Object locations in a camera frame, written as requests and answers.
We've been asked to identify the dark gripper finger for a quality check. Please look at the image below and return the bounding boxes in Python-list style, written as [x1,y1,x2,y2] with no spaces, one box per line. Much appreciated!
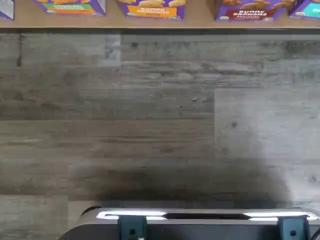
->
[117,214,148,240]
[276,215,311,240]

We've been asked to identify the metal and wood shelf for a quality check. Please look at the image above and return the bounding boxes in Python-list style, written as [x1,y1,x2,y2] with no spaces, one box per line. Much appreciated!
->
[0,27,320,35]

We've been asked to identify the brown wooden shelf board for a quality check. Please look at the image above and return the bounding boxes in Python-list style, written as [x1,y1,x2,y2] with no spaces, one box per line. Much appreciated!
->
[0,0,320,30]

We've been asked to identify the purple box orange patch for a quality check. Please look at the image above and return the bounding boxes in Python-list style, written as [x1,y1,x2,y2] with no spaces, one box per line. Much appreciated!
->
[117,0,187,22]

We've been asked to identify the purple box teal patch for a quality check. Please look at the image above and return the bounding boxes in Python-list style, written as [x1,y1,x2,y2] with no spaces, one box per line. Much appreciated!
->
[289,0,320,20]

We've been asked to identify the purple box brown patch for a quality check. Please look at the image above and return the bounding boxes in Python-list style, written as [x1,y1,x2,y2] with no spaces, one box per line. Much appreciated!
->
[214,0,300,23]

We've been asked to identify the purple box green patch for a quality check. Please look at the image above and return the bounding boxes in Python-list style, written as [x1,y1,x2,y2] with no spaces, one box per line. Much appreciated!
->
[33,0,107,17]

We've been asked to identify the purple box violet patch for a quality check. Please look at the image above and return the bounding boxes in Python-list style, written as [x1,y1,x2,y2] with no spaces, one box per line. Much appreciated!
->
[0,0,15,21]

